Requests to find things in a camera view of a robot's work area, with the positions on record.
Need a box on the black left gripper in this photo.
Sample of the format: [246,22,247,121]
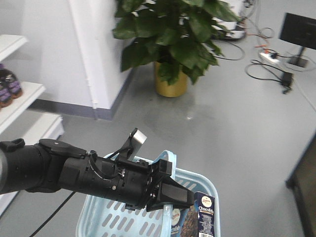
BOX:
[58,154,194,212]

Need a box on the gold plant pot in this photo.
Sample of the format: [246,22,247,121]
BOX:
[154,62,188,98]

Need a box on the light blue plastic basket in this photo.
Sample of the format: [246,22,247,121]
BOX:
[76,150,221,237]

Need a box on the green potted plant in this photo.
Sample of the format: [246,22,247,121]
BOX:
[112,0,240,85]

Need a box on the dark blue Chocofitos cookie box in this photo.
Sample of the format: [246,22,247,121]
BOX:
[179,192,215,237]

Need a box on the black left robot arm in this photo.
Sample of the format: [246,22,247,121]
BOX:
[0,138,194,212]

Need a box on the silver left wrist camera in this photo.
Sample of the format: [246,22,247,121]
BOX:
[119,128,147,161]

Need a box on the white power strip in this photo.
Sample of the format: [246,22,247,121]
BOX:
[259,52,280,64]

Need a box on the black monitor on stand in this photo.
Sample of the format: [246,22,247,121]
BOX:
[279,12,316,68]

